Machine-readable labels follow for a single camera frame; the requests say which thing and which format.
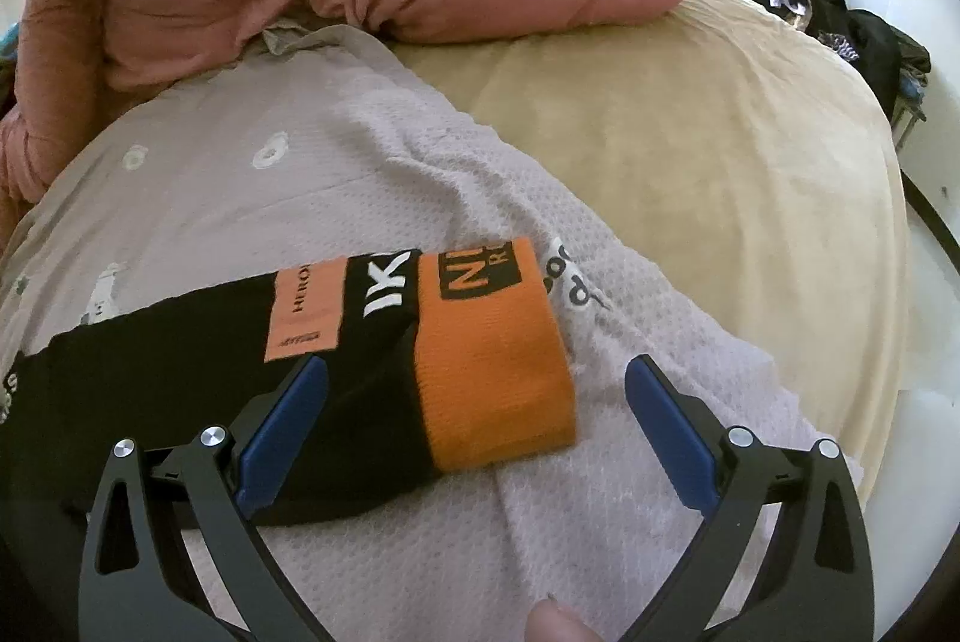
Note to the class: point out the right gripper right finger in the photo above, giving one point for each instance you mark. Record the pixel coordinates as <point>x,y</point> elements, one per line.
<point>815,581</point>

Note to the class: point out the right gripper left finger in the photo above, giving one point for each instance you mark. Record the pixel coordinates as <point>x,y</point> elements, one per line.
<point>137,581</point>

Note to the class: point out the black orange-cuffed sweatshirt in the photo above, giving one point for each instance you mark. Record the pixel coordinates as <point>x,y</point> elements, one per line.
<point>438,363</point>

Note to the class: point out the dark clothes pile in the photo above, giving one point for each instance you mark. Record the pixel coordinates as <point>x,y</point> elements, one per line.
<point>894,65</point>

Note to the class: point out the right hand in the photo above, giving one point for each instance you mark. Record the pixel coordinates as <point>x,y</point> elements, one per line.
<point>550,621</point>

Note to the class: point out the beige bed sheet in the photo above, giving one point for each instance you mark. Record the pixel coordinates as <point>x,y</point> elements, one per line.
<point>747,161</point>

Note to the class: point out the grey bear-print blanket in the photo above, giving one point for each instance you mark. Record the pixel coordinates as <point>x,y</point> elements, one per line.
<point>330,146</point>

